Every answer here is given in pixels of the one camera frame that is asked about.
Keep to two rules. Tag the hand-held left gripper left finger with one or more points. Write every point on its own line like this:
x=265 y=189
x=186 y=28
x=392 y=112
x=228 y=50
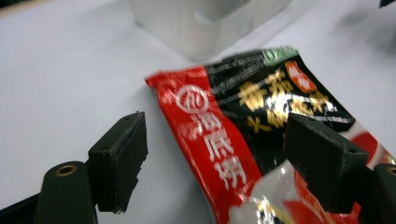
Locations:
x=120 y=161

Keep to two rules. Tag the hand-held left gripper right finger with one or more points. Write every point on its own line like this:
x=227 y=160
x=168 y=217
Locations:
x=320 y=161

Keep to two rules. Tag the red and black sauce packet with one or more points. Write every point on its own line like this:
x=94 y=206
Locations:
x=205 y=140

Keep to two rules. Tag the white plastic container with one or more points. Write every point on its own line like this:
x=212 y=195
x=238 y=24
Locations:
x=174 y=25

